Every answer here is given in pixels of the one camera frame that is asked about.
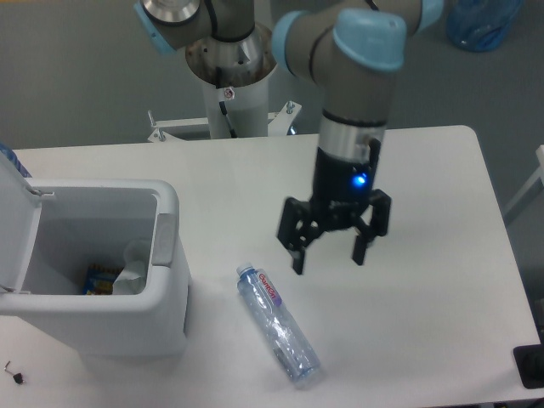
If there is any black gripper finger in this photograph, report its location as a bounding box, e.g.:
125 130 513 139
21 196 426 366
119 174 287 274
352 190 392 266
276 197 324 275

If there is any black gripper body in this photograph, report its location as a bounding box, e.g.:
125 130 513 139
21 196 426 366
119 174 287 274
310 148 376 232

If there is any clear plastic water bottle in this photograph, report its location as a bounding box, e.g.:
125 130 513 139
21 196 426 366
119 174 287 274
236 263 320 388

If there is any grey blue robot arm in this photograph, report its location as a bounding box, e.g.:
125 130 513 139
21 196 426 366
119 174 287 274
134 1 444 274

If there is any white trash can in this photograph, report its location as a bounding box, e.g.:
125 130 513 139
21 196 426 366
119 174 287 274
1 180 190 357

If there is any white trash can lid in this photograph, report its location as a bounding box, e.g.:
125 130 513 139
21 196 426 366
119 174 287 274
1 155 54 293

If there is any black device at edge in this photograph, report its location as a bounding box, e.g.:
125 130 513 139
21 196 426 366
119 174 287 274
513 344 543 389

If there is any blue yellow snack packet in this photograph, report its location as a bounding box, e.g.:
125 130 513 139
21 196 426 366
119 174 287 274
82 263 122 295

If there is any blue plastic bag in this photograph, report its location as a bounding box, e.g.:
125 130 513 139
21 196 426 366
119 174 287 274
445 0 524 53

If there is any blue patterned item behind lid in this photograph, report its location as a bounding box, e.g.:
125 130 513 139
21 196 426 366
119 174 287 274
0 143 31 178

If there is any small black key fob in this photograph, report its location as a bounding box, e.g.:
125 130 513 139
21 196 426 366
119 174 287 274
13 373 25 384

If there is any black pedestal cable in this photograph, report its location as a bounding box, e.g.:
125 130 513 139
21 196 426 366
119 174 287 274
214 65 238 139

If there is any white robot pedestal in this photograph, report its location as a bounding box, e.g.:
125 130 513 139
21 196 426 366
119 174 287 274
185 23 276 139

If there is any white pedestal foot bracket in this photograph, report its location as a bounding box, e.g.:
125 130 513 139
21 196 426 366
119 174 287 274
147 100 303 143

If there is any white frame at right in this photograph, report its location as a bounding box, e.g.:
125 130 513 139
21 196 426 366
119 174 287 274
502 144 543 227

